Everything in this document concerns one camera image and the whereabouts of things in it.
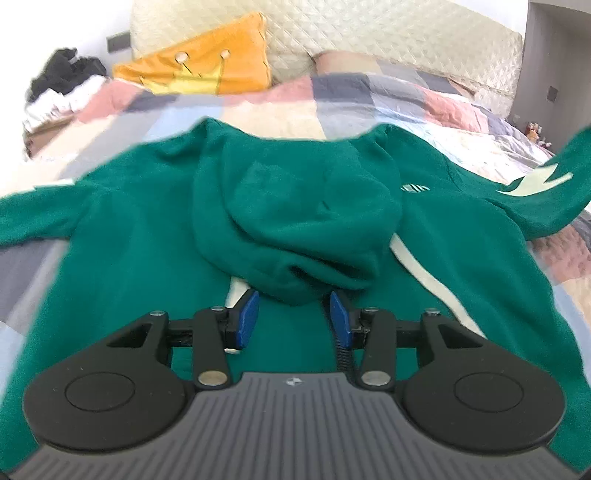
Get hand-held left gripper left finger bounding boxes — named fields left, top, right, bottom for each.
left=106, top=290, right=262, bottom=389

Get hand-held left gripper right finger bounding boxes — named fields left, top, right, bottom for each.
left=329, top=291, right=486, bottom=389

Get green hoodie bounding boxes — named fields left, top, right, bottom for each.
left=0, top=117, right=591, bottom=463

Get pile of white clothes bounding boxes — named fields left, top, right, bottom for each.
left=22, top=76, right=112, bottom=134

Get pile of black clothes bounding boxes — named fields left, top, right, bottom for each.
left=28, top=46, right=110, bottom=103

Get patchwork blanket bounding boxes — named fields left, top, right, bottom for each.
left=0, top=48, right=591, bottom=407

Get orange pillow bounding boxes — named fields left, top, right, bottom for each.
left=113, top=11, right=274, bottom=99

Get small figurines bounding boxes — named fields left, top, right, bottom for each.
left=525, top=121, right=555, bottom=149

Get wooden nightstand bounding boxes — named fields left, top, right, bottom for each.
left=23, top=114, right=77, bottom=161

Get cream quilted headboard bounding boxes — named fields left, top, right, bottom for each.
left=129, top=0, right=525, bottom=124

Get dark wall socket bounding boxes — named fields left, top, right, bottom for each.
left=106, top=32, right=133, bottom=54

